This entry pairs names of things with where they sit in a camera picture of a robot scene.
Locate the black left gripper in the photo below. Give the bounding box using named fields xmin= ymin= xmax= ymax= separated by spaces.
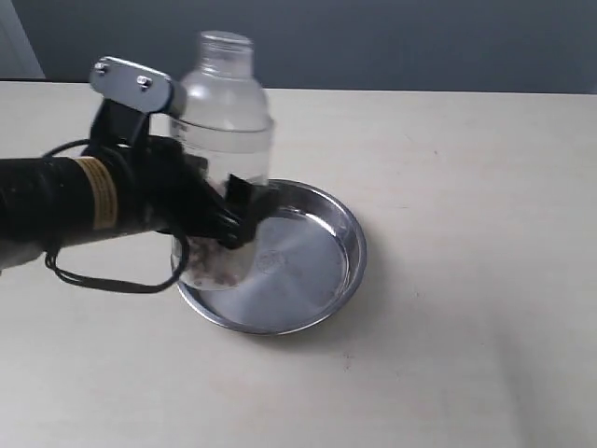
xmin=86 ymin=99 xmax=280 ymax=249

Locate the round stainless steel plate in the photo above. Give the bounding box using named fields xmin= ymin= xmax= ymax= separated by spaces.
xmin=177 ymin=179 xmax=368 ymax=335

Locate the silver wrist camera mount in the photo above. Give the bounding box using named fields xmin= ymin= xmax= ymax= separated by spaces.
xmin=89 ymin=56 xmax=187 ymax=118

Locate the black cable loop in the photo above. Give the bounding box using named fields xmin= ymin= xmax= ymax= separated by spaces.
xmin=39 ymin=138 xmax=191 ymax=295

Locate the clear plastic shaker bottle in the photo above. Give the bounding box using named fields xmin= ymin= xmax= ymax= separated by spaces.
xmin=170 ymin=31 xmax=274 ymax=290

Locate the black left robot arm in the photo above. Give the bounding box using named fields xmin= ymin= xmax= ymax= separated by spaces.
xmin=1 ymin=100 xmax=279 ymax=269

